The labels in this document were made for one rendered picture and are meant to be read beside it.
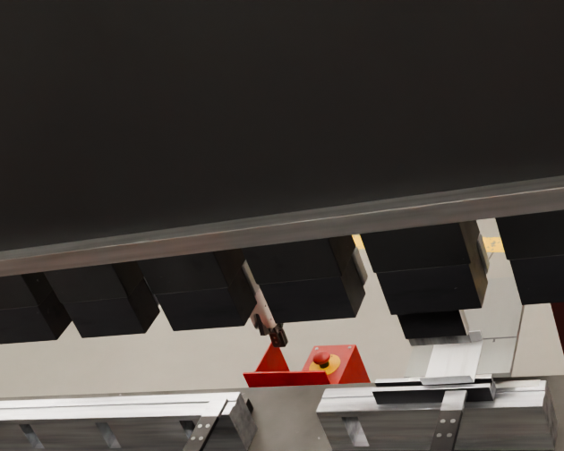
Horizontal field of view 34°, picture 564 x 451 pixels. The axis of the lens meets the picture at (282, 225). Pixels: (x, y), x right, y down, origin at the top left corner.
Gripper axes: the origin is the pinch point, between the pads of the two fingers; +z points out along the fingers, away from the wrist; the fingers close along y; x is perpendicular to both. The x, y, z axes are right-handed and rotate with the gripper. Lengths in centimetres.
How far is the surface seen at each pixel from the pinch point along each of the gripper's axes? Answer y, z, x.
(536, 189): -61, -58, -79
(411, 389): -35, -12, -45
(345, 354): 2.0, 6.5, -13.7
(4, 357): 106, 76, 217
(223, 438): -37.3, -3.1, -5.7
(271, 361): 0.5, 6.9, 4.4
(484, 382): -33, -12, -57
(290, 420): -28.6, -0.3, -15.4
